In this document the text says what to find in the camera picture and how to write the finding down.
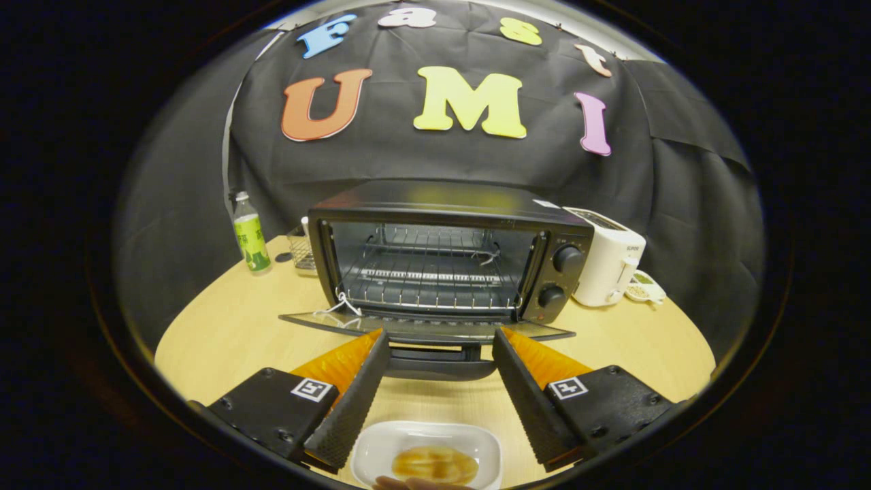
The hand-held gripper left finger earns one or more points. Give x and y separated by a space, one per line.
354 408

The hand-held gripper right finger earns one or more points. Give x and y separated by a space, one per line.
527 408

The white oval plate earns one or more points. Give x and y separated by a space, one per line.
381 442

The golden bread roll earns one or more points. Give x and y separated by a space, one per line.
435 466

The black toaster oven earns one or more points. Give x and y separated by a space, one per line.
442 201

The white pop-up toaster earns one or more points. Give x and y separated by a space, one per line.
609 265

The white divided condiment dish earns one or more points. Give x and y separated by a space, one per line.
643 289

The green label water bottle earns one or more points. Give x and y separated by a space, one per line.
252 245

